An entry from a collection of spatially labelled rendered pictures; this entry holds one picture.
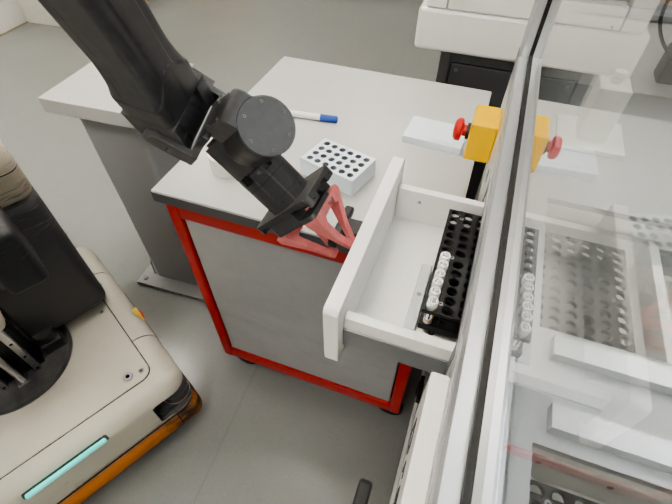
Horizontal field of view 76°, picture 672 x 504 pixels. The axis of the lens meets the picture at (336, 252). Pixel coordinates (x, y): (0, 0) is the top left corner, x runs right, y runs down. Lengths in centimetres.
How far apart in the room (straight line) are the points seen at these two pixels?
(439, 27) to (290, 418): 117
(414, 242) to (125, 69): 43
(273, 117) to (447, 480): 33
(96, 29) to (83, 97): 93
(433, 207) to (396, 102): 51
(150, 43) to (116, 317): 105
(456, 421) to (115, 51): 36
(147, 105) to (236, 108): 8
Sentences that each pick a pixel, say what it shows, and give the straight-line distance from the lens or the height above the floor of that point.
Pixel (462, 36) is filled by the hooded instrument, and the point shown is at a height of 85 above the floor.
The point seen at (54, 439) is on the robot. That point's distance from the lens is 126.
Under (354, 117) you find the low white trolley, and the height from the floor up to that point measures 76.
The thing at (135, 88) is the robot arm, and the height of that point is 113.
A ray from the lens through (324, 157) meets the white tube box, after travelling 87.
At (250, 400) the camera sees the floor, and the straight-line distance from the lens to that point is 143.
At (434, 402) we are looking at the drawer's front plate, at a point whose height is 93.
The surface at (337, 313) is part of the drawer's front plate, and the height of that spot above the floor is 93.
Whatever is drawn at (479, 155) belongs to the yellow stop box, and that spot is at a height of 85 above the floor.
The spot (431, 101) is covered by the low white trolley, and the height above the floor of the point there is 76.
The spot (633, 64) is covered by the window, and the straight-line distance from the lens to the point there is 24.
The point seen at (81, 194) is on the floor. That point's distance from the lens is 231.
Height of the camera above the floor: 131
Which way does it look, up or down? 49 degrees down
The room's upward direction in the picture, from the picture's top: straight up
